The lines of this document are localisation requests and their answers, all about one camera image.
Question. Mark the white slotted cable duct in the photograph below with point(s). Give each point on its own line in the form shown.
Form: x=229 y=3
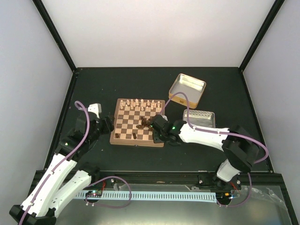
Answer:
x=152 y=196

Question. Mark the gold square tin box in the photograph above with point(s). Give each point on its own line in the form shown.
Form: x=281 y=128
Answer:
x=192 y=87

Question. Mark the right controller circuit board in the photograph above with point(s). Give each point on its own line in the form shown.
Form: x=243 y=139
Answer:
x=225 y=195

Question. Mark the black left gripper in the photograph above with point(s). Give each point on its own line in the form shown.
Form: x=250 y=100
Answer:
x=108 y=126

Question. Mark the black frame post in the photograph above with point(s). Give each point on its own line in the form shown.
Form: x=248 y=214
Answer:
x=55 y=34
x=261 y=33

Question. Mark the right black frame post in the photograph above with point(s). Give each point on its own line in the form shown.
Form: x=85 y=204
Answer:
x=261 y=33

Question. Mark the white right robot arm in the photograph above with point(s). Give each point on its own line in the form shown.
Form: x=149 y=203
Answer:
x=240 y=151

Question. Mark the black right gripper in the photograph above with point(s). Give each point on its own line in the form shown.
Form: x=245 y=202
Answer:
x=156 y=138

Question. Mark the wooden chess board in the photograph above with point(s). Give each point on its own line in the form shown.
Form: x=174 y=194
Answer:
x=125 y=124

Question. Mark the silver patterned tin lid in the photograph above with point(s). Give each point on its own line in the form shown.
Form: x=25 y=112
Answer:
x=200 y=118

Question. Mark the left black frame post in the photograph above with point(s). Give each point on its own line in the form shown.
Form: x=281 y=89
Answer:
x=55 y=34

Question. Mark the controller circuit board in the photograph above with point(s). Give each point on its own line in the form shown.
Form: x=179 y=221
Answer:
x=94 y=193
x=225 y=195

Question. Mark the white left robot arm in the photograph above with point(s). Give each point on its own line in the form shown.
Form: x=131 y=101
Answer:
x=51 y=195

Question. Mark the white king piece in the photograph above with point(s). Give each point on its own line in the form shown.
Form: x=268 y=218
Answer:
x=136 y=101

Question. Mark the left controller circuit board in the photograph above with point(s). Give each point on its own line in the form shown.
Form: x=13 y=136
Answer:
x=94 y=193

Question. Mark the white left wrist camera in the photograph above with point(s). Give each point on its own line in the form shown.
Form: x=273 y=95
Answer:
x=95 y=108

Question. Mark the pile of dark pieces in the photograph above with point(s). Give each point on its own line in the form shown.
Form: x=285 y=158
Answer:
x=145 y=123

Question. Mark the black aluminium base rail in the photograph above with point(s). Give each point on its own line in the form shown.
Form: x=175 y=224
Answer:
x=203 y=180

